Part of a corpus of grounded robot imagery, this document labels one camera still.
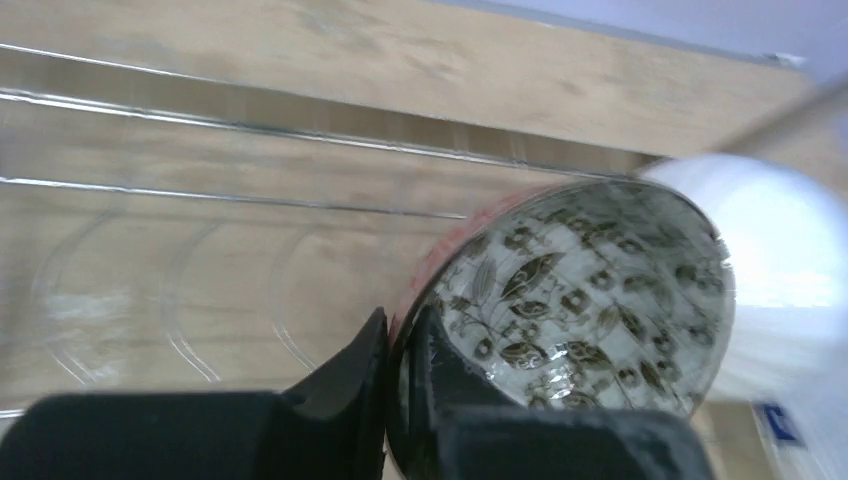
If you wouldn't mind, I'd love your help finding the steel two-tier dish rack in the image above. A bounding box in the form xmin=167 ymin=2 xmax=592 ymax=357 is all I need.
xmin=1 ymin=45 xmax=668 ymax=421

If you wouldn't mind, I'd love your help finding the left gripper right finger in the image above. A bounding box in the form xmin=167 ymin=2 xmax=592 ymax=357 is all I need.
xmin=404 ymin=307 xmax=714 ymax=479

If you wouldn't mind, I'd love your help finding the white bowl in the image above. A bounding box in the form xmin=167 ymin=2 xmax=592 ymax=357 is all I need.
xmin=639 ymin=153 xmax=847 ymax=401

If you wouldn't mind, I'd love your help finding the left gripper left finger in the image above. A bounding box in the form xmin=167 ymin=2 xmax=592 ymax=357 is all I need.
xmin=1 ymin=308 xmax=388 ymax=479

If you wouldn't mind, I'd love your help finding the clear plastic screw box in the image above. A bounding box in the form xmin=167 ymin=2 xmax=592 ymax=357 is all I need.
xmin=753 ymin=400 xmax=847 ymax=480

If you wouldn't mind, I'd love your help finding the grey leaf pattern bowl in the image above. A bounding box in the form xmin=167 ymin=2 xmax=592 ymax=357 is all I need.
xmin=387 ymin=180 xmax=735 ymax=479

